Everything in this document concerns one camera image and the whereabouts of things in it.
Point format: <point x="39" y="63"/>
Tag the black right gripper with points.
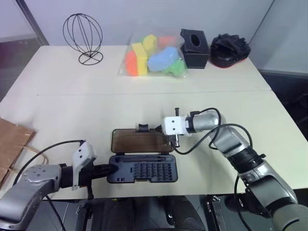
<point x="176" y="140"/>

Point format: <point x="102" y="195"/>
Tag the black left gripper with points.
<point x="86" y="174"/>

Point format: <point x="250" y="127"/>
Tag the dark screwdriver bit case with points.
<point x="144" y="168"/>

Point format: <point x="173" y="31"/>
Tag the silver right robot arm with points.
<point x="255" y="166"/>

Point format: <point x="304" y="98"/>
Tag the clear plastic bag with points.
<point x="154" y="69"/>

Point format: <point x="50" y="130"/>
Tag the green sponge block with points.
<point x="177" y="68"/>

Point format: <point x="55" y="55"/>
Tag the blue sponge block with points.
<point x="162" y="59"/>

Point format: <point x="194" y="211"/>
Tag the orange sponge block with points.
<point x="131" y="63"/>

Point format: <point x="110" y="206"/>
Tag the yellow sponge block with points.
<point x="140" y="56"/>

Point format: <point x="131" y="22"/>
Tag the black tissue box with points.
<point x="195" y="51"/>

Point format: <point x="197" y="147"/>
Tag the lime sponge block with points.
<point x="149" y="42"/>

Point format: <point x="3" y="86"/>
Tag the red sponge block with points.
<point x="166" y="41"/>

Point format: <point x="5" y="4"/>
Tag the brown paper bag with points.
<point x="12" y="142"/>

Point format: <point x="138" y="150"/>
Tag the black crumpled cap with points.
<point x="228" y="49"/>

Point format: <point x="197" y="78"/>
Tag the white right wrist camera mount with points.
<point x="173" y="125"/>

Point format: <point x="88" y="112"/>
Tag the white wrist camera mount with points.
<point x="83" y="151"/>
<point x="173" y="125"/>

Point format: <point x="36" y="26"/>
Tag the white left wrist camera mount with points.
<point x="83" y="151"/>

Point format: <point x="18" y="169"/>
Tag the grey metal frame post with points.
<point x="33" y="21"/>

